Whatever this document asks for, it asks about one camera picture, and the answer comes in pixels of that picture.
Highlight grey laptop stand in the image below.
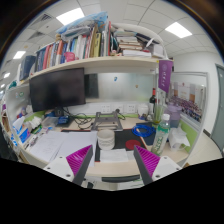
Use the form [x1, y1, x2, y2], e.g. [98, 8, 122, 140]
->
[91, 111, 123, 131]

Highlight black cables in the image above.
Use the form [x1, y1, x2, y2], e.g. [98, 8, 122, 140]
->
[61, 107, 96, 131]

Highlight tissue box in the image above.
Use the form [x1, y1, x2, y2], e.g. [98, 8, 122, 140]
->
[13, 116, 30, 143]

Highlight dark wine bottle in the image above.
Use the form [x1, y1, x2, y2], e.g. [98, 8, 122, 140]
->
[149, 88, 156, 114]

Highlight group photo poster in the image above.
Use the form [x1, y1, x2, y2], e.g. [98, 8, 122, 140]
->
[168, 81, 206, 122]

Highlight red round coaster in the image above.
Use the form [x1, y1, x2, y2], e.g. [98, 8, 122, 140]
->
[125, 140, 141, 150]

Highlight blue coiled cable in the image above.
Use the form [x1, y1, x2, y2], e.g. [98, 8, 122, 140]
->
[131, 124, 156, 138]

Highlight stack of flat books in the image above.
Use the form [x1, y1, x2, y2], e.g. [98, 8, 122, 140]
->
[113, 30, 164, 57]

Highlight white plastic bag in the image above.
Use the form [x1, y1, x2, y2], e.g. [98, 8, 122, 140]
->
[168, 128, 190, 152]

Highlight purple water pitcher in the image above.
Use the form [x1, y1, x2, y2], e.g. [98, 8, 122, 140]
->
[165, 103, 182, 128]

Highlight purple hanging banner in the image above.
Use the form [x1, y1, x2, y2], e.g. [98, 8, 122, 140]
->
[158, 60, 173, 93]

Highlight white paper sheets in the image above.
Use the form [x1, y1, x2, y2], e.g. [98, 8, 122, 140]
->
[30, 131, 97, 162]

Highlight row of upright books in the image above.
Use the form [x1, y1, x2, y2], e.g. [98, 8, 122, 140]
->
[18, 20, 113, 81]

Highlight white jar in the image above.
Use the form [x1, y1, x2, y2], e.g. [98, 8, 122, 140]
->
[137, 104, 149, 119]

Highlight white paper note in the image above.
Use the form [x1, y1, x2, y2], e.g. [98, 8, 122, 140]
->
[100, 149, 128, 163]

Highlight green label water bottle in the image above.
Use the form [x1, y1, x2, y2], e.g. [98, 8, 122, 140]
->
[151, 114, 170, 156]

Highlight black desk mat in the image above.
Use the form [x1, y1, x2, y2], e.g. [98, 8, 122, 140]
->
[94, 128, 157, 163]

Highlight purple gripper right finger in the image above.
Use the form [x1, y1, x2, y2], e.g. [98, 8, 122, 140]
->
[134, 145, 160, 185]

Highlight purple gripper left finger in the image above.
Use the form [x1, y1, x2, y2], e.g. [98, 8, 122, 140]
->
[66, 145, 93, 186]

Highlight white ribbed cup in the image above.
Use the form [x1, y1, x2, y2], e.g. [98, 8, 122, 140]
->
[97, 129, 115, 150]

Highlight white wall shelf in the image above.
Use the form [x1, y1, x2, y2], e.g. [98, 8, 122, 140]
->
[15, 22, 170, 88]

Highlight black computer monitor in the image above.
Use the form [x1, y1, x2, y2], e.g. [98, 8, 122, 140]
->
[29, 68, 86, 112]

